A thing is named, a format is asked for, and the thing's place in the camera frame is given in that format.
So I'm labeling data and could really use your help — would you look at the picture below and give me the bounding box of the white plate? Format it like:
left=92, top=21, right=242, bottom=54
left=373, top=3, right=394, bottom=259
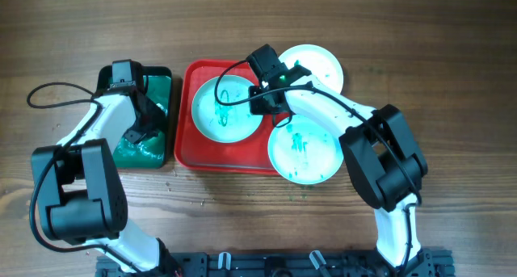
left=191, top=75, right=263, bottom=144

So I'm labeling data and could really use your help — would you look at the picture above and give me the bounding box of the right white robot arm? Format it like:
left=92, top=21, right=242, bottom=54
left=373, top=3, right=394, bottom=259
left=245, top=44, right=428, bottom=275

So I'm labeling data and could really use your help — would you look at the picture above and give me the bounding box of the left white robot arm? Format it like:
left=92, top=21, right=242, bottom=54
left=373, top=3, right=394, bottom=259
left=29, top=59, right=183, bottom=276

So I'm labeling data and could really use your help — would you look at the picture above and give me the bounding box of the dark green water tray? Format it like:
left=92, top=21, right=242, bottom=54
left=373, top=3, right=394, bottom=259
left=95, top=60, right=173, bottom=169

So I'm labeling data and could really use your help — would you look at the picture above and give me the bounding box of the red plastic tray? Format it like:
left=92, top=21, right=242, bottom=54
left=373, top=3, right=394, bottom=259
left=174, top=59, right=277, bottom=175

